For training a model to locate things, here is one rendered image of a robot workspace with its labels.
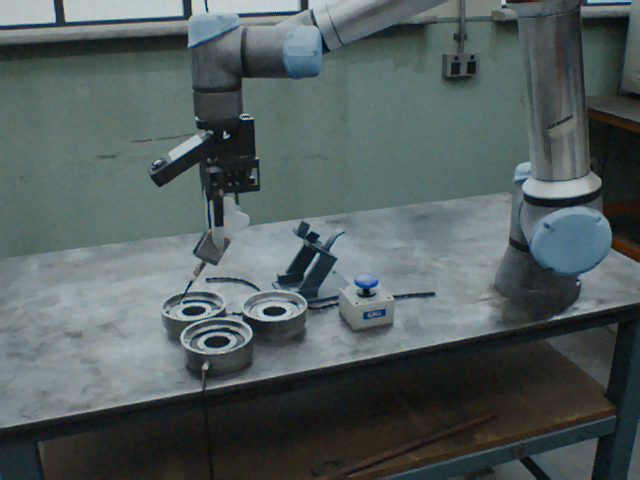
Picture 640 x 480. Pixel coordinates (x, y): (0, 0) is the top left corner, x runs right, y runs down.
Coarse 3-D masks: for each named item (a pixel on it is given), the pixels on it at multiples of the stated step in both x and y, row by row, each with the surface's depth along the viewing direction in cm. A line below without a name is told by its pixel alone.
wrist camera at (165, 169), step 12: (204, 132) 109; (192, 144) 108; (204, 144) 107; (216, 144) 108; (168, 156) 109; (180, 156) 107; (192, 156) 107; (204, 156) 108; (156, 168) 107; (168, 168) 106; (180, 168) 107; (156, 180) 107; (168, 180) 107
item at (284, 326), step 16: (256, 304) 116; (272, 304) 116; (304, 304) 114; (256, 320) 109; (272, 320) 109; (288, 320) 109; (304, 320) 112; (256, 336) 111; (272, 336) 110; (288, 336) 111
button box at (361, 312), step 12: (348, 288) 118; (360, 288) 117; (372, 288) 117; (348, 300) 114; (360, 300) 114; (372, 300) 114; (384, 300) 114; (348, 312) 115; (360, 312) 113; (372, 312) 113; (384, 312) 114; (360, 324) 113; (372, 324) 114; (384, 324) 115
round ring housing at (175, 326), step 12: (168, 300) 116; (216, 300) 118; (168, 312) 115; (180, 312) 114; (192, 312) 117; (204, 312) 116; (216, 312) 111; (168, 324) 111; (180, 324) 110; (180, 336) 111
